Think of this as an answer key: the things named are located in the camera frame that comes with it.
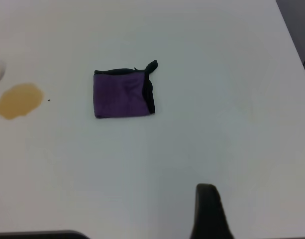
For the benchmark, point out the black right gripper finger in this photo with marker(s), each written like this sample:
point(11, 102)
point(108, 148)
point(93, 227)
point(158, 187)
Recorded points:
point(209, 216)

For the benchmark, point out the purple cloth with black trim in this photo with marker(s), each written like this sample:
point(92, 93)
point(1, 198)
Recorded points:
point(117, 94)

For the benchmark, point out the brown coffee spill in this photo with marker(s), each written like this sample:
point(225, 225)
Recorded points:
point(19, 100)

